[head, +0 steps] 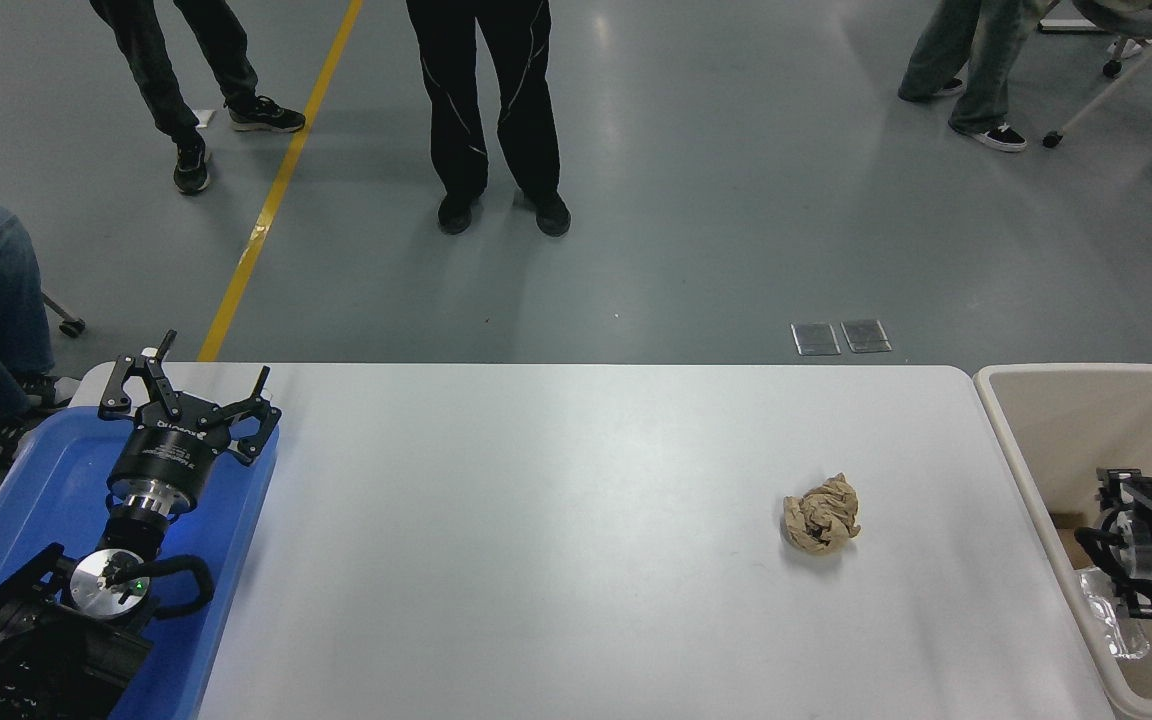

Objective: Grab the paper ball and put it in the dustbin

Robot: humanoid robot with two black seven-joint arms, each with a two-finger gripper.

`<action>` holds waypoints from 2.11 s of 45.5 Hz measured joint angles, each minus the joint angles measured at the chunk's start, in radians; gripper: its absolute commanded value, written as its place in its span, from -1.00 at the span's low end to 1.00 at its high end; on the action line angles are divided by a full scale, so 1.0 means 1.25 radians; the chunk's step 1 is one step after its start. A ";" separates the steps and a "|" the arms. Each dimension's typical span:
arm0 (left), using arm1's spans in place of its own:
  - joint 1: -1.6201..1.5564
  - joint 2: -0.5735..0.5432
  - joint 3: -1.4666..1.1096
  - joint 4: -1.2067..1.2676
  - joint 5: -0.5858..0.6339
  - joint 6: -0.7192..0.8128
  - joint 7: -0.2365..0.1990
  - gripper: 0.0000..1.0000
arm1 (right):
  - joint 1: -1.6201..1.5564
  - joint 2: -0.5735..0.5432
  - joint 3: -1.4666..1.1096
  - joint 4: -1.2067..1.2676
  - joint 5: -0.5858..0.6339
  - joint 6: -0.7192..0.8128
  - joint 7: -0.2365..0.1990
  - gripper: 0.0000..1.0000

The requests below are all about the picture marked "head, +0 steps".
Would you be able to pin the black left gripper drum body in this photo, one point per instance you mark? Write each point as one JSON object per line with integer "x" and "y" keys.
{"x": 171, "y": 455}

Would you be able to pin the tan paper ball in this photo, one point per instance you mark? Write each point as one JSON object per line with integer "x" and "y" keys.
{"x": 821, "y": 515}

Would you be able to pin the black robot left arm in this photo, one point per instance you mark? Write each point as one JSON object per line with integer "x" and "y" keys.
{"x": 36, "y": 660}

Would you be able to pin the seated person's wheeled chair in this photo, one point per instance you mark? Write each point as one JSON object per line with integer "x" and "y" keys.
{"x": 66, "y": 322}

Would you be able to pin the blue plastic tray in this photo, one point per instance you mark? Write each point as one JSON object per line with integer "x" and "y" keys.
{"x": 46, "y": 470}

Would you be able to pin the walking person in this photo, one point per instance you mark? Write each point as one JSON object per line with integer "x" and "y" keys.
{"x": 151, "y": 70}

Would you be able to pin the standing person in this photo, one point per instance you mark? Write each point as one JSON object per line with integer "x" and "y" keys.
{"x": 526, "y": 100}

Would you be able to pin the silver floor hatch plate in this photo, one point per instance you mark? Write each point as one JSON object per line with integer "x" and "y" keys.
{"x": 866, "y": 336}
{"x": 816, "y": 339}

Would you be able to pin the person beside wheeled chair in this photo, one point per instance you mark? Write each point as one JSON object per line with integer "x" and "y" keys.
{"x": 981, "y": 70}

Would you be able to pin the large pale plastic bin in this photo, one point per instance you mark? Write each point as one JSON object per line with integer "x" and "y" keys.
{"x": 1056, "y": 420}

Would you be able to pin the clear crumpled plastic wrap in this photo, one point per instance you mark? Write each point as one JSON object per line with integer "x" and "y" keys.
{"x": 1111, "y": 625}

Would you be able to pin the wheeled chair with white legs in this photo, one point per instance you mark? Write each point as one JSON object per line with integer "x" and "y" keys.
{"x": 1126, "y": 75}

